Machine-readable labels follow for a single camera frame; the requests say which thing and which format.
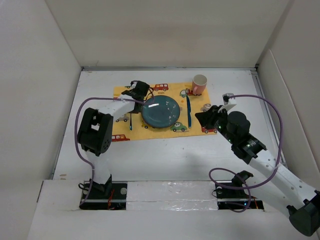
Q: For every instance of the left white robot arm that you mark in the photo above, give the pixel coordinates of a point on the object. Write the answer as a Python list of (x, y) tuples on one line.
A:
[(93, 135)]

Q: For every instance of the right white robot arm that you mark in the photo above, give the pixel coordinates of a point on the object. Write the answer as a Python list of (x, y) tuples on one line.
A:
[(299, 200)]

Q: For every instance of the yellow car print cloth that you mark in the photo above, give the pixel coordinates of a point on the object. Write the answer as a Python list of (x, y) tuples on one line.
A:
[(178, 91)]

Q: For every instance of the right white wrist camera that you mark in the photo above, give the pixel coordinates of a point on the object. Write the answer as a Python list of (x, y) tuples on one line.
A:
[(229, 101)]

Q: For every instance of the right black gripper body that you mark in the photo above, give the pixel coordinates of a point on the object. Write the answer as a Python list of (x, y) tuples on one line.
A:
[(218, 119)]

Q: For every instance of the blue metal knife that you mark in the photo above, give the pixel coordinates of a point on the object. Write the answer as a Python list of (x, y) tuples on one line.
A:
[(189, 117)]

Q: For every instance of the teal ceramic plate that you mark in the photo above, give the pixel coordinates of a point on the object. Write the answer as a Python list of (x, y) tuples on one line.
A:
[(160, 112)]

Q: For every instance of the blue metal fork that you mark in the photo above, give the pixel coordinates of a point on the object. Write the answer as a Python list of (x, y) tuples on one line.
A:
[(130, 123)]

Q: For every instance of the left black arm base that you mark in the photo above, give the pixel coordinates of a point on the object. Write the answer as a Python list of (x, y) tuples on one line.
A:
[(115, 199)]

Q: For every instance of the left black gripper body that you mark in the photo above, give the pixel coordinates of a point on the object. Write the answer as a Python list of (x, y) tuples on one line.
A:
[(138, 110)]

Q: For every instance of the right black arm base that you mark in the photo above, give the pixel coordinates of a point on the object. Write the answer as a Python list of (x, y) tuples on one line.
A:
[(235, 200)]

